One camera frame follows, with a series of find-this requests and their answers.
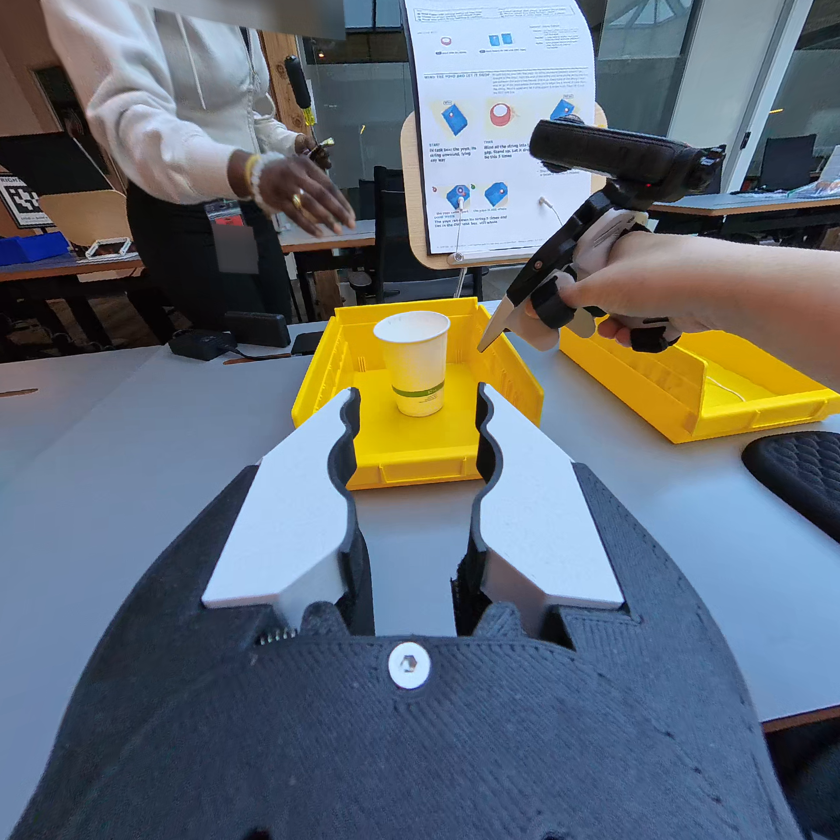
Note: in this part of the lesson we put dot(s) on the office desk with black legs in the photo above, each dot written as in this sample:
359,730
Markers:
65,269

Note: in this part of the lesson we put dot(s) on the yellow plastic bin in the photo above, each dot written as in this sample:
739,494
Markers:
656,387
420,453

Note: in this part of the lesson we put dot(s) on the black and yellow screwdriver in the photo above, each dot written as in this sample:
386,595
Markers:
296,85

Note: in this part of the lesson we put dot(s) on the black power adapter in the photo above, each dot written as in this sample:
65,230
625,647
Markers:
200,344

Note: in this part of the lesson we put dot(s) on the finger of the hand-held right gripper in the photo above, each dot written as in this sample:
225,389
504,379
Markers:
502,321

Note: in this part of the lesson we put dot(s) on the wooden sheet board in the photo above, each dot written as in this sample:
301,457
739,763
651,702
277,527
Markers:
413,216

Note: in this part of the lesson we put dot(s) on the black textured pad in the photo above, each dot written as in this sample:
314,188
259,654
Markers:
800,472

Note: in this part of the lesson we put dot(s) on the person's right hand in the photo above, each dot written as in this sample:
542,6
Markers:
643,275

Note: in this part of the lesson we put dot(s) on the white paper sheet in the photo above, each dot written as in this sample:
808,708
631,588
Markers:
499,85

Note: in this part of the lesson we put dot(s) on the black and white marker sign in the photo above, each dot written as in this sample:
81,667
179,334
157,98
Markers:
23,200

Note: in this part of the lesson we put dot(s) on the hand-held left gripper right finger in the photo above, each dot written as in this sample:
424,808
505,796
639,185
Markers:
544,525

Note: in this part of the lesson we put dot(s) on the long office desk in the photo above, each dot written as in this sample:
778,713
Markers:
328,235

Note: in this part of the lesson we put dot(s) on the blue plastic bin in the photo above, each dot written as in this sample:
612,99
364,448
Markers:
33,248

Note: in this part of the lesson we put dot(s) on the person's right forearm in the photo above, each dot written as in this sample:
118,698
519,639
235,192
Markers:
774,295

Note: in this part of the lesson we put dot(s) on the white plastic frame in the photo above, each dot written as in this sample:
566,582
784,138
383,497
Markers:
110,248

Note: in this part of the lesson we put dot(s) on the light wooden panel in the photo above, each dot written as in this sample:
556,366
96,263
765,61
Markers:
85,213

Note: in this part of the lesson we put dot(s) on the white paper cup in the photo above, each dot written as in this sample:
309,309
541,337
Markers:
413,367

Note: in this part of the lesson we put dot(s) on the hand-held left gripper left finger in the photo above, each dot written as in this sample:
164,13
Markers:
289,525

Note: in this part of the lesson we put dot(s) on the white top office desk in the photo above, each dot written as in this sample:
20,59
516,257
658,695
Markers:
741,207

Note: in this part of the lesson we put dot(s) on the black rectangular box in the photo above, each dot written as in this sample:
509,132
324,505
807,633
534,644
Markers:
256,328

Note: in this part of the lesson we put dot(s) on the black office chair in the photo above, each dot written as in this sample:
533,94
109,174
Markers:
787,164
394,223

